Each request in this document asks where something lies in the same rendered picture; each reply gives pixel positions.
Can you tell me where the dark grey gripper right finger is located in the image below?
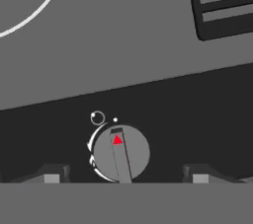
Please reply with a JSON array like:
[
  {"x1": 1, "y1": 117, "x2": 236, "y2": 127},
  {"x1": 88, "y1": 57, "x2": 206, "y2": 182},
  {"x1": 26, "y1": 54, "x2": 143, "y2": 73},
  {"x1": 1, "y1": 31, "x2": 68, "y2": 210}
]
[{"x1": 182, "y1": 163, "x2": 246, "y2": 185}]

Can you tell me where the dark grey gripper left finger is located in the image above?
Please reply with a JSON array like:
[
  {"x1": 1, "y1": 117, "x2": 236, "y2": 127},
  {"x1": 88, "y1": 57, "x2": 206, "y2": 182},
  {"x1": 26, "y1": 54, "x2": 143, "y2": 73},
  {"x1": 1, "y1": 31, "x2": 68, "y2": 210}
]
[{"x1": 9, "y1": 163, "x2": 71, "y2": 185}]

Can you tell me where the grey stove knob red marker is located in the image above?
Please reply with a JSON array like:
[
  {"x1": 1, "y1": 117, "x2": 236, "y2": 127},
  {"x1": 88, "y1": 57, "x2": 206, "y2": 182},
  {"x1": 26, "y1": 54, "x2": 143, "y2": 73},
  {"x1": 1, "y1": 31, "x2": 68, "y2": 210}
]
[{"x1": 92, "y1": 124, "x2": 151, "y2": 185}]

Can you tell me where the grey and black hob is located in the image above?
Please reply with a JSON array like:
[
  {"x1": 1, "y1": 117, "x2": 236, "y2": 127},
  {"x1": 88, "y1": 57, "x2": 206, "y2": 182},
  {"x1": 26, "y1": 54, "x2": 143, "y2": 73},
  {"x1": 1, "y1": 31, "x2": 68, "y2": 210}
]
[{"x1": 0, "y1": 0, "x2": 253, "y2": 185}]

